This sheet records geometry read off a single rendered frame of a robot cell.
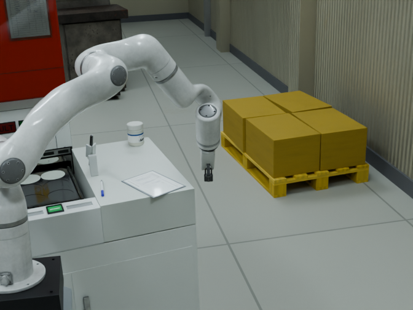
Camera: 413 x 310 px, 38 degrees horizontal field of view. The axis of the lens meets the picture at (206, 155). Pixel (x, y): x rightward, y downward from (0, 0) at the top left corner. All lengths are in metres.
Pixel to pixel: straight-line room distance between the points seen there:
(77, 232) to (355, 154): 2.83
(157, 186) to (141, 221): 0.15
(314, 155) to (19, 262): 2.97
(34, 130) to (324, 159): 3.06
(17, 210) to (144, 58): 0.58
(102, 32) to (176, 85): 5.20
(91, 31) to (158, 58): 5.22
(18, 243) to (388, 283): 2.25
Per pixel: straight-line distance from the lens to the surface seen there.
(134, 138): 2.67
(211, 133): 2.05
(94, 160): 2.39
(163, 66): 1.89
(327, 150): 4.48
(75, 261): 2.24
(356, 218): 4.17
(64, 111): 1.76
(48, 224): 2.16
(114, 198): 2.21
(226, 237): 3.89
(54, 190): 2.49
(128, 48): 1.85
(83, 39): 7.08
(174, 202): 2.23
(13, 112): 2.66
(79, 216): 2.16
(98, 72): 1.73
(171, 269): 2.35
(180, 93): 1.95
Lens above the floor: 1.89
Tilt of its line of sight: 21 degrees down
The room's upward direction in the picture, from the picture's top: 2 degrees counter-clockwise
